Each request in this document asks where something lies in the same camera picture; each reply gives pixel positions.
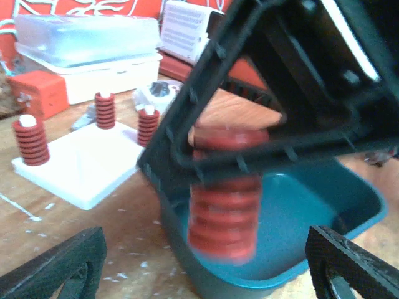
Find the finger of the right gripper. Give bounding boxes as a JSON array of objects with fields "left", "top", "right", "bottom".
[{"left": 137, "top": 0, "right": 399, "bottom": 200}]

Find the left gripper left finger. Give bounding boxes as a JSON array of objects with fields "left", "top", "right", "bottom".
[{"left": 1, "top": 227, "right": 107, "bottom": 298}]

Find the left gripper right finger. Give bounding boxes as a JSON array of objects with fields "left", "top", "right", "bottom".
[{"left": 305, "top": 226, "right": 398, "bottom": 298}]

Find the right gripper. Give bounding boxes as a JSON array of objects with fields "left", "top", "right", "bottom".
[{"left": 243, "top": 1, "right": 398, "bottom": 146}]

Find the red spring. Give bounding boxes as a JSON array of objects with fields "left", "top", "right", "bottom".
[
  {"left": 187, "top": 126, "right": 269, "bottom": 263},
  {"left": 95, "top": 92, "right": 115, "bottom": 130},
  {"left": 12, "top": 114, "right": 50, "bottom": 166},
  {"left": 138, "top": 105, "right": 160, "bottom": 147}
]

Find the bagged white control box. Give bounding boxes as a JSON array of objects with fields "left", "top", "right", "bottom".
[{"left": 132, "top": 80, "right": 183, "bottom": 114}]

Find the teal plastic tray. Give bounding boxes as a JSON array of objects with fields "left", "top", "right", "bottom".
[{"left": 160, "top": 159, "right": 387, "bottom": 298}]

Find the metal fitting on table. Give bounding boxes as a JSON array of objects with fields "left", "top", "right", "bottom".
[{"left": 364, "top": 146, "right": 398, "bottom": 167}]

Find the white plastic toolbox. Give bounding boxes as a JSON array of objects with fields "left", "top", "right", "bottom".
[{"left": 14, "top": 14, "right": 162, "bottom": 105}]

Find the orange power cube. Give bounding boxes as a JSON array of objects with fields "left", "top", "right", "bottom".
[{"left": 7, "top": 70, "right": 69, "bottom": 120}]

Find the white power supply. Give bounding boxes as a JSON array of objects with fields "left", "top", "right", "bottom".
[{"left": 160, "top": 1, "right": 224, "bottom": 65}]

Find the black cable duct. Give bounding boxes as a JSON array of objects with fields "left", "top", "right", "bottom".
[{"left": 219, "top": 77, "right": 282, "bottom": 112}]

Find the white four-peg base plate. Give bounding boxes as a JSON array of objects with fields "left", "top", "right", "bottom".
[{"left": 11, "top": 122, "right": 144, "bottom": 210}]

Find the metal hinge bracket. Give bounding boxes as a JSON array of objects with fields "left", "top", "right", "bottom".
[{"left": 71, "top": 104, "right": 97, "bottom": 131}]

